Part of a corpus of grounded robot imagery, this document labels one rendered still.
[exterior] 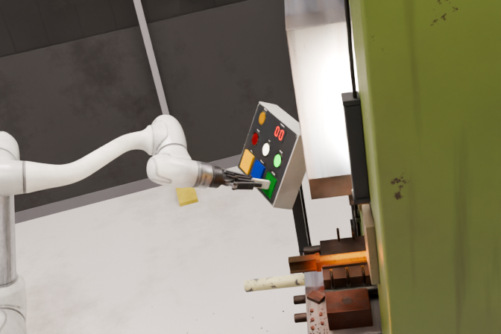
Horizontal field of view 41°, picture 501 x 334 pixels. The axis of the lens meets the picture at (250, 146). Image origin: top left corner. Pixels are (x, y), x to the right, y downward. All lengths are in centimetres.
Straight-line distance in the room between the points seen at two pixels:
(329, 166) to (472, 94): 55
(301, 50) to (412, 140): 41
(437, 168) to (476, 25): 28
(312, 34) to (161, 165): 82
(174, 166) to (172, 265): 168
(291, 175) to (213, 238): 165
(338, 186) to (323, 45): 42
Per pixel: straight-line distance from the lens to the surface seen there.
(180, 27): 410
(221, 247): 380
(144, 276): 376
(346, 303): 189
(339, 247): 206
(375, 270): 159
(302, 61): 154
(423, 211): 132
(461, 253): 140
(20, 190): 213
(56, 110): 425
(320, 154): 165
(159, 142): 223
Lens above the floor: 226
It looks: 29 degrees down
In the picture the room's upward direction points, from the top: 11 degrees counter-clockwise
